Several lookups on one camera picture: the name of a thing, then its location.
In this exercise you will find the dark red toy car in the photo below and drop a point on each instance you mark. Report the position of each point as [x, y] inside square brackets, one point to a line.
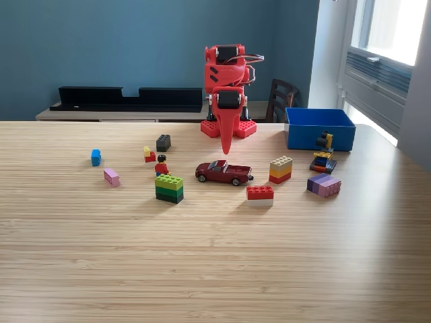
[222, 172]

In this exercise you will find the blue plastic bin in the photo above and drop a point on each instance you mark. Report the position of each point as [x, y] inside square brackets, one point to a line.
[303, 138]

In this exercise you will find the dark wooden chair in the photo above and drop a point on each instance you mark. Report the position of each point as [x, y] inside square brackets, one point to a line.
[279, 101]

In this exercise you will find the black lego brick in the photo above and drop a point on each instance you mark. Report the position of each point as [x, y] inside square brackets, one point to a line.
[163, 143]

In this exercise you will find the toy figure red shirt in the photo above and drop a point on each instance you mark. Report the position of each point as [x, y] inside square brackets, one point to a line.
[161, 166]

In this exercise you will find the green lego brick stack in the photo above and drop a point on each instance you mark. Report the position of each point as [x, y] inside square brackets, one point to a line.
[169, 190]

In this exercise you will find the pale wooden sideboard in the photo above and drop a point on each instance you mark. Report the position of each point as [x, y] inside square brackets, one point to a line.
[101, 116]

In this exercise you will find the small yellow toy digger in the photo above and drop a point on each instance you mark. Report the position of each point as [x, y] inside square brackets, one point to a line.
[323, 158]

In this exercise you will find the black table clamp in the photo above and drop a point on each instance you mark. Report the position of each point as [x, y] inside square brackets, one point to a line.
[210, 112]
[246, 111]

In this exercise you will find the small blue lego brick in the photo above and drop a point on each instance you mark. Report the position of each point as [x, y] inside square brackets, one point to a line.
[96, 158]

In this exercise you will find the yellow red white brick stack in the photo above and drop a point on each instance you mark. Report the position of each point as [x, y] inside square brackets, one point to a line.
[150, 157]

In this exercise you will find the grey vent unit under window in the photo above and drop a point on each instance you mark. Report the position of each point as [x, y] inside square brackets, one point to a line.
[377, 87]

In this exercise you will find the bright window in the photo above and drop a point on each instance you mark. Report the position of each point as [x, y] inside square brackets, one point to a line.
[397, 27]

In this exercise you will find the purple pink brick stack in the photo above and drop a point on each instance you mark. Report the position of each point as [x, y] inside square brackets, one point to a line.
[323, 185]

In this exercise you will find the pink lego brick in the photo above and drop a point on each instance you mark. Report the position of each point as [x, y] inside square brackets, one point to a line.
[111, 177]

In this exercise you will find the tan orange red brick stack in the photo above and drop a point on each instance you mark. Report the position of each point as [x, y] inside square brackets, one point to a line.
[280, 171]

